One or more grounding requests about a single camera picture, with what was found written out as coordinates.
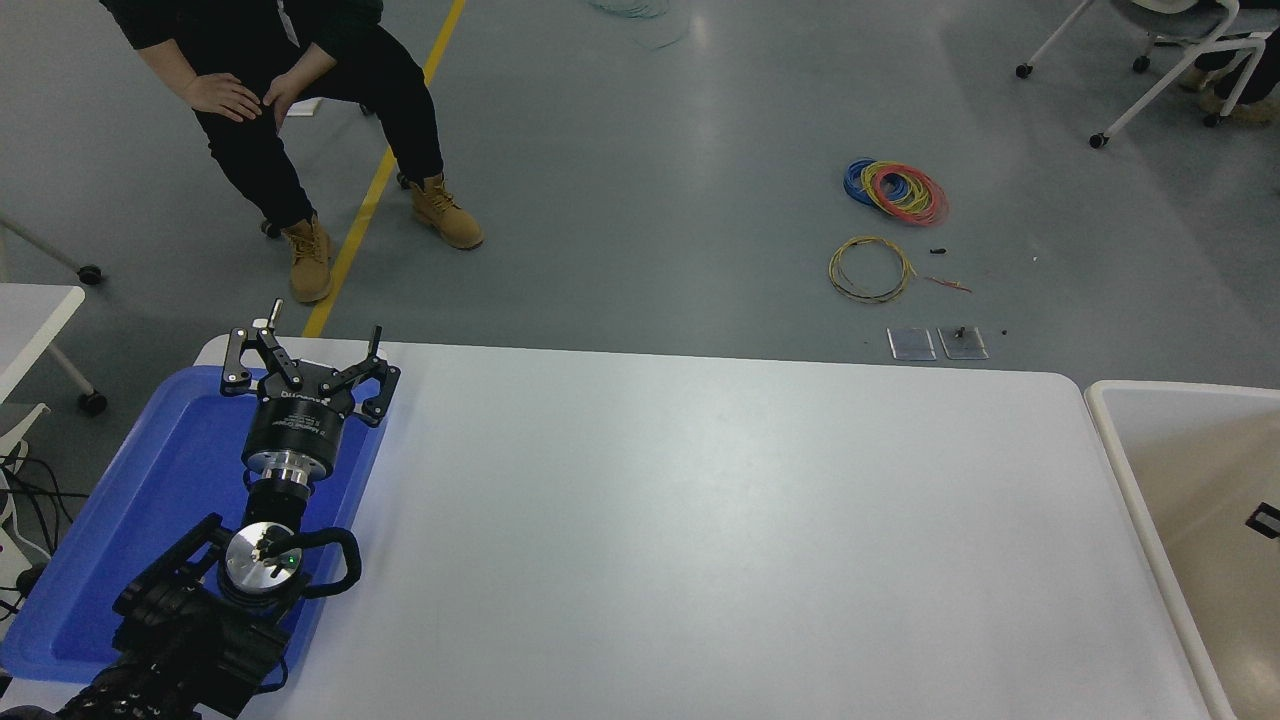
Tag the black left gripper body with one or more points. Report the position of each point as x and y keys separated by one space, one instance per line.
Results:
x=295 y=425

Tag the person's left forearm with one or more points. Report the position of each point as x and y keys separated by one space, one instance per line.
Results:
x=310 y=62

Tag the person's right forearm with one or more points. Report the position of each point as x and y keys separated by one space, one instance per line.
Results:
x=165 y=65

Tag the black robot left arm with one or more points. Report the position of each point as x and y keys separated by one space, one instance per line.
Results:
x=170 y=650

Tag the person's left hand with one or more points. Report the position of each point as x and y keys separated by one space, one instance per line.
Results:
x=278 y=98

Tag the person's right hand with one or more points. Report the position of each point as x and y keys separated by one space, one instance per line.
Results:
x=225 y=98

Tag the small metal pin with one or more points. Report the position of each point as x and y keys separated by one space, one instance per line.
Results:
x=275 y=315

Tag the large pale bin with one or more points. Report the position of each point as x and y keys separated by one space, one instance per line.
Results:
x=1200 y=470

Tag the blue plastic tray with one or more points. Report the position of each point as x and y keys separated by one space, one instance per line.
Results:
x=150 y=480

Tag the grey leg with caster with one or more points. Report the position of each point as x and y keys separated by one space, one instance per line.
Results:
x=88 y=273

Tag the seated person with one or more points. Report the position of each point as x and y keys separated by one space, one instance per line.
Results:
x=250 y=150

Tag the white side table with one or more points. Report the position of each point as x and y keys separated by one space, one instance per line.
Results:
x=30 y=320

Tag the clear plastic plate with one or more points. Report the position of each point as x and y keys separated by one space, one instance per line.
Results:
x=911 y=344
x=962 y=345

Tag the person beside white chair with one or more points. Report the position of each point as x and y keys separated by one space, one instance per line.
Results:
x=1250 y=85

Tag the white rolling chair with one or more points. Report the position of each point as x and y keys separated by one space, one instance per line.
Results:
x=1150 y=95

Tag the stack of clear discs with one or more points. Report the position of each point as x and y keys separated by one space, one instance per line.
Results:
x=655 y=25

